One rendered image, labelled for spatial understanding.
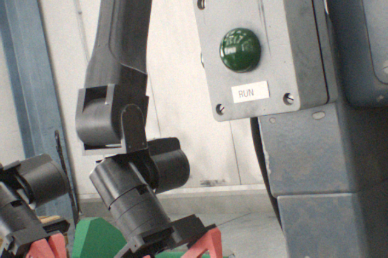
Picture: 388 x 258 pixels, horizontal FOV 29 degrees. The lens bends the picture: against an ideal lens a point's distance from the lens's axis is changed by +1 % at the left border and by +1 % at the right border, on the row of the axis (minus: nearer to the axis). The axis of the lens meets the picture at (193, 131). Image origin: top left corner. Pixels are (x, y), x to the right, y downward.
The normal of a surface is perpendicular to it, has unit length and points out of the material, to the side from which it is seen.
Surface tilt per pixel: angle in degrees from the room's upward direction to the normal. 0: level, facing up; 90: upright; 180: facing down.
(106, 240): 75
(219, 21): 90
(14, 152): 90
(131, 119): 92
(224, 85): 90
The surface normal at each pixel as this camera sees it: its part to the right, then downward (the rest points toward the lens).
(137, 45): 0.78, -0.14
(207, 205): -0.67, 0.16
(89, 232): 0.65, -0.34
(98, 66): -0.66, -0.22
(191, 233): 0.54, -0.59
